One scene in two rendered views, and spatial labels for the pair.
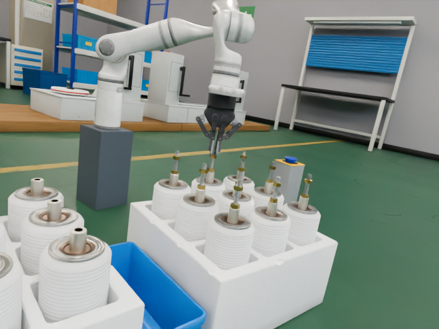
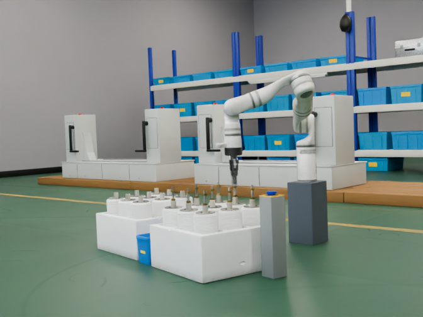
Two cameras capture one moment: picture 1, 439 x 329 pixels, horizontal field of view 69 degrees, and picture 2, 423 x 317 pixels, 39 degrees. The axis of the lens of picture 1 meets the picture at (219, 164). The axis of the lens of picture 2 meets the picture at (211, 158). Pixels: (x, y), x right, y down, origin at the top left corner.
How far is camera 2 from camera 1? 2.69 m
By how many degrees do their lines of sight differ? 95
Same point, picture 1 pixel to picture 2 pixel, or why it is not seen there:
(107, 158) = (293, 202)
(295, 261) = (175, 233)
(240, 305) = (157, 243)
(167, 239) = not seen: hidden behind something
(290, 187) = (262, 215)
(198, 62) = not seen: outside the picture
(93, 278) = (133, 208)
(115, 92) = (299, 153)
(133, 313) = (133, 222)
